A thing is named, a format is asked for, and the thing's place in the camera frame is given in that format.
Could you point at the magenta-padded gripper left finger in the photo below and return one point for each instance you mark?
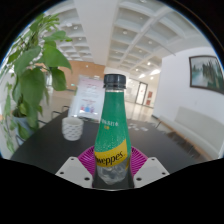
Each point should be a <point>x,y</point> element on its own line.
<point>75,171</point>

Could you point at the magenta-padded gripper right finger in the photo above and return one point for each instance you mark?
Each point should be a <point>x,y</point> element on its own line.
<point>150,171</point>

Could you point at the green plastic drink bottle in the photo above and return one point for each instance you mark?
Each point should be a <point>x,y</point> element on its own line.
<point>111,133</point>

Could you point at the white dotted ceramic cup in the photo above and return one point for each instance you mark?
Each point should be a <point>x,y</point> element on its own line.
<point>72,129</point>

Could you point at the black metal chairs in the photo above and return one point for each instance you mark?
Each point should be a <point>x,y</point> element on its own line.
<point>61,111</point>

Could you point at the long white bench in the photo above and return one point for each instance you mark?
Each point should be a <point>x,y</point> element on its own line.
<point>196,130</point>

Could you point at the clear acrylic sign stand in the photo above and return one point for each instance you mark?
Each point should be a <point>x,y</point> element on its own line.
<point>88,96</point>

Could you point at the potted green leafy plant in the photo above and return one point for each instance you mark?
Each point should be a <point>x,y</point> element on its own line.
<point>33,83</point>

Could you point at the recessed ceiling lights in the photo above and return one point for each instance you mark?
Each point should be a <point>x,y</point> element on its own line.
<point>125,32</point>

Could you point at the framed landscape wall picture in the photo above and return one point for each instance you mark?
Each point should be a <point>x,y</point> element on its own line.
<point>206,74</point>

